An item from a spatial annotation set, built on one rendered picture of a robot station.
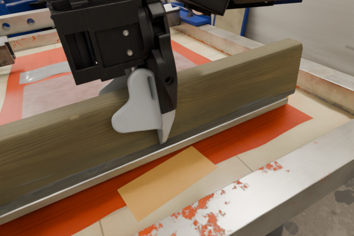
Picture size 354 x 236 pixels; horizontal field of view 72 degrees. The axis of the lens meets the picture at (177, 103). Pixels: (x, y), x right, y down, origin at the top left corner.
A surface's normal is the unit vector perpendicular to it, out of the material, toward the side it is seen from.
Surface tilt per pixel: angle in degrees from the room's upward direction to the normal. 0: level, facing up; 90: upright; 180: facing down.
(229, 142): 0
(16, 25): 90
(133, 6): 90
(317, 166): 0
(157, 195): 0
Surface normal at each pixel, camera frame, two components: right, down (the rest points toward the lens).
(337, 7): -0.89, 0.32
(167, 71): 0.44, 0.35
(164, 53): 0.39, 0.11
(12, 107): -0.09, -0.84
